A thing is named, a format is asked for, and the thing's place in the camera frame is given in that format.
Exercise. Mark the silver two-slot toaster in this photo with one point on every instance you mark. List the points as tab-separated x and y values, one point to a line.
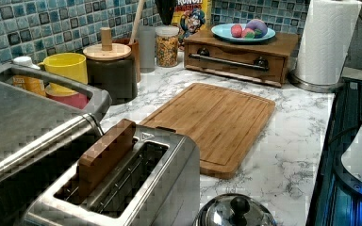
156	184

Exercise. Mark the bamboo cutting board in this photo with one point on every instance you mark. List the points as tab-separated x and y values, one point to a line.
224	123

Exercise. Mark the glass jar of cereal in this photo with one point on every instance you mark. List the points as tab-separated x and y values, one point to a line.
166	45

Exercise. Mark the brown utensil holder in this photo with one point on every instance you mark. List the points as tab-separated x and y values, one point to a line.
135	48

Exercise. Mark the grey tumbler cup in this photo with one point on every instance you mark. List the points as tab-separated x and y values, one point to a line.
147	40

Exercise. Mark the black canister wooden lid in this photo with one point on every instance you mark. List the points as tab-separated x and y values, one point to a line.
111	67

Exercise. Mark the light blue plate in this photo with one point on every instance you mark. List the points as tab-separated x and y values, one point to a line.
223	31

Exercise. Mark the cereal box yellow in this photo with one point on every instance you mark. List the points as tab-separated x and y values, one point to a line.
191	16

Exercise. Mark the wooden drawer box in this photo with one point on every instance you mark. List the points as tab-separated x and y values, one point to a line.
262	62

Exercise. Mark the red toy fruit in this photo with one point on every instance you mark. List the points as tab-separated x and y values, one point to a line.
236	30

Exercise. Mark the red cup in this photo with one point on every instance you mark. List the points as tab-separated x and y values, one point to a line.
74	99

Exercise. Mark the brown toast slice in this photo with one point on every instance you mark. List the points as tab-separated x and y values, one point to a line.
99	159

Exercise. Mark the pink green toy fruit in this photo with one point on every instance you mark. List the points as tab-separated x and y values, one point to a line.
248	33

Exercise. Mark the steel pot lid black knob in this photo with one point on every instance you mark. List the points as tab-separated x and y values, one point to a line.
234	209

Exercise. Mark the purple toy vegetable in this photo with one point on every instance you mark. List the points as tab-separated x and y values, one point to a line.
259	27

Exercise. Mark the yellow mug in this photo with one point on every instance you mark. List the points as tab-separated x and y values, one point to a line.
69	65

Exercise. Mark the steel paper towel holder base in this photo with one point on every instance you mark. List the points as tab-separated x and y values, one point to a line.
301	84

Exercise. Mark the yellow bottle white cap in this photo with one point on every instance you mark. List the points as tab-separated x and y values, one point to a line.
25	82

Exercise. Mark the white paper towel roll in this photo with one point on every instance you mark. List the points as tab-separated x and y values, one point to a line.
327	35

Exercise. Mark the wooden spoon handle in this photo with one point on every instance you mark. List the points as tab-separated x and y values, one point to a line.
136	21

